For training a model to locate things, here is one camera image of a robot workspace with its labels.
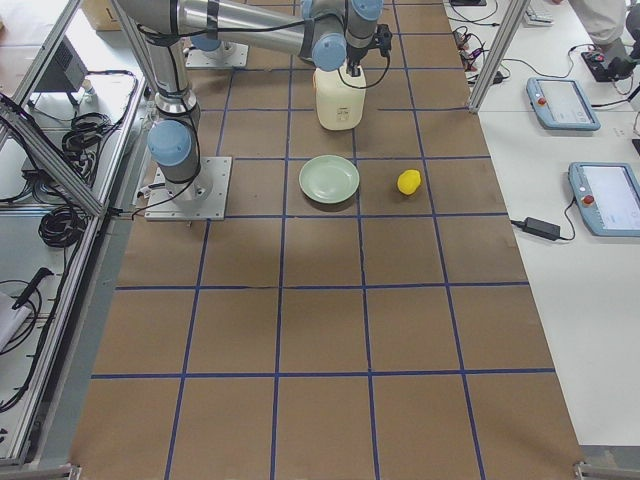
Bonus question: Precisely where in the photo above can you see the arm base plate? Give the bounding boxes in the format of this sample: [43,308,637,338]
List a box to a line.
[186,42,249,70]
[143,157,232,221]

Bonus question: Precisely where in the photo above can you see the aluminium frame post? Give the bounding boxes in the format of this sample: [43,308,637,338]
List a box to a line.
[468,0,528,113]

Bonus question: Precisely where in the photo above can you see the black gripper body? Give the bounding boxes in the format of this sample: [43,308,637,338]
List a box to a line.
[346,47,364,76]

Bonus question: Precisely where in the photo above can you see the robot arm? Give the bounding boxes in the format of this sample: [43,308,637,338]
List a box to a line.
[117,1,392,219]

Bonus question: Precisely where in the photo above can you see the green plate near lemon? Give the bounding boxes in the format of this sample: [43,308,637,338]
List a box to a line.
[298,155,360,204]

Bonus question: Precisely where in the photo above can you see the coiled black cables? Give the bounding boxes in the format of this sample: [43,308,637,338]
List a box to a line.
[38,205,84,250]

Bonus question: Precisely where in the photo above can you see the teach pendant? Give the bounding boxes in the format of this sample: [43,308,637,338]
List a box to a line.
[568,162,639,237]
[526,77,601,132]

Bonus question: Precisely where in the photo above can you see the near teach pendant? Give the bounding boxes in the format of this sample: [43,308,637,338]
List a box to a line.
[568,162,639,237]

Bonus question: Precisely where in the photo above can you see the yellow lemon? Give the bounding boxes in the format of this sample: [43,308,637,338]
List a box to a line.
[396,169,422,196]

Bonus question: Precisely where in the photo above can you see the black power brick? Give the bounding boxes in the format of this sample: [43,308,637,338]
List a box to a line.
[522,217,561,241]

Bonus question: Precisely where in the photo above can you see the far teach pendant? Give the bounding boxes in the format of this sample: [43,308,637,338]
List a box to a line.
[526,77,601,132]

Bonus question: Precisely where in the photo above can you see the cardboard box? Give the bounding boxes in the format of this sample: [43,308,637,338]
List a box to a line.
[80,0,121,32]

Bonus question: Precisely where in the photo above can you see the white rice cooker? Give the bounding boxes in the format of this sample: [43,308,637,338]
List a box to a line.
[313,65,366,131]

